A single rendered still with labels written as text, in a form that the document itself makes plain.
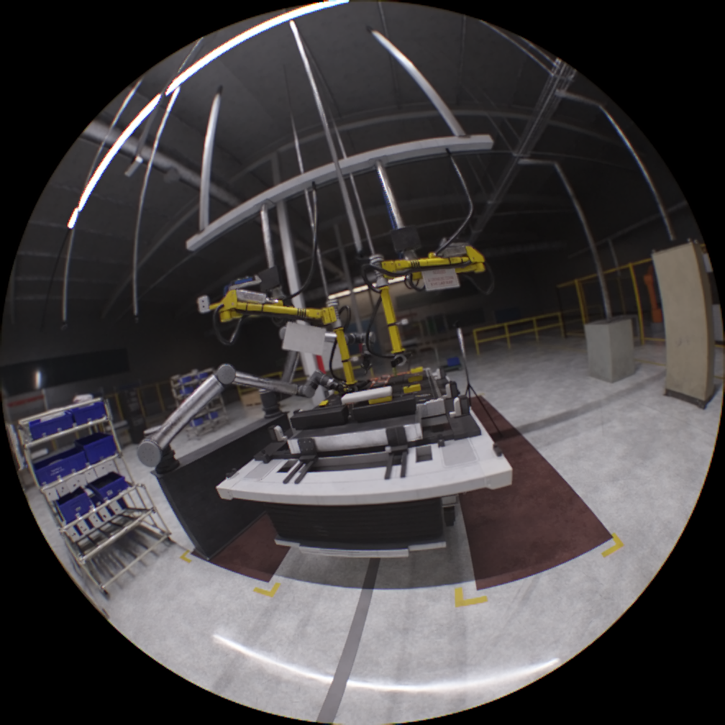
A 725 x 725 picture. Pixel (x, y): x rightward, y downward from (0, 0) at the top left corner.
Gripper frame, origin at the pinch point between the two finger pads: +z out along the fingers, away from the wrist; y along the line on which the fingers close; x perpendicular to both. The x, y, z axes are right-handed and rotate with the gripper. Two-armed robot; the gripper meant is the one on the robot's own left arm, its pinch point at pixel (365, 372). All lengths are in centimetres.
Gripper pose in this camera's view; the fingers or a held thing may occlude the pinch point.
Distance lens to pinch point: 231.0
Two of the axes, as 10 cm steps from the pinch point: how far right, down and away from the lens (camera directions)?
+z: -0.9, 9.8, -1.5
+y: -8.9, -0.1, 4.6
